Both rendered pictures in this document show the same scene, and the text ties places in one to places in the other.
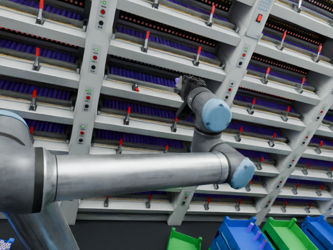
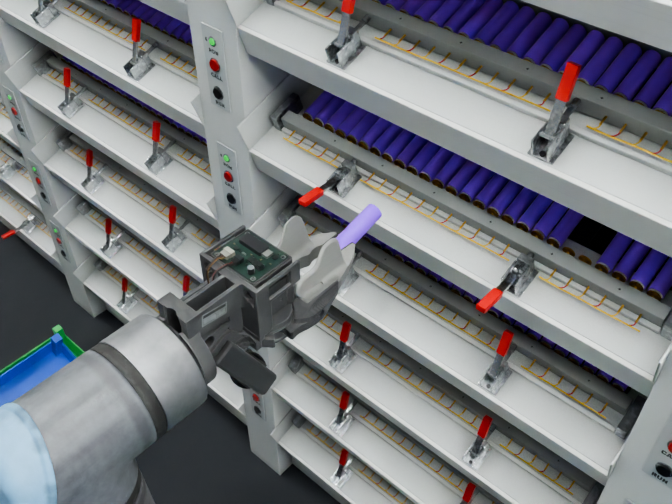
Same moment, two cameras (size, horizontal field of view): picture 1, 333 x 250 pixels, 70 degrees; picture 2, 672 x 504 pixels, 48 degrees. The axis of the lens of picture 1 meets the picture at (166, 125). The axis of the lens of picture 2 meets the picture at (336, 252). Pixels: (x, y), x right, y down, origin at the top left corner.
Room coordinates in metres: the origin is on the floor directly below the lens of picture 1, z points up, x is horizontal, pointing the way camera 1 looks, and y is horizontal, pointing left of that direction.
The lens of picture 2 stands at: (0.78, -0.49, 1.52)
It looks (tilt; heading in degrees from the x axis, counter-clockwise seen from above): 44 degrees down; 64
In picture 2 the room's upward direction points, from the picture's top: straight up
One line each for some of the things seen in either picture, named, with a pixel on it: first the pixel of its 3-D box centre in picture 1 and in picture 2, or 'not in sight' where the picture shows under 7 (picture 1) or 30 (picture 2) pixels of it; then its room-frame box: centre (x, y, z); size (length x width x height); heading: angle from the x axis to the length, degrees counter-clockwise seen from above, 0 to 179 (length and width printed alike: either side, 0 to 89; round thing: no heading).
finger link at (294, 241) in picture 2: (179, 83); (296, 240); (0.98, 0.00, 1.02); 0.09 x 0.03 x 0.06; 26
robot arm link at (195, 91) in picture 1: (200, 100); (153, 368); (0.81, -0.09, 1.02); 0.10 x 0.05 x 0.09; 112
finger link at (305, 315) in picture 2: not in sight; (297, 305); (0.95, -0.06, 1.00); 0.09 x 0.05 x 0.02; 18
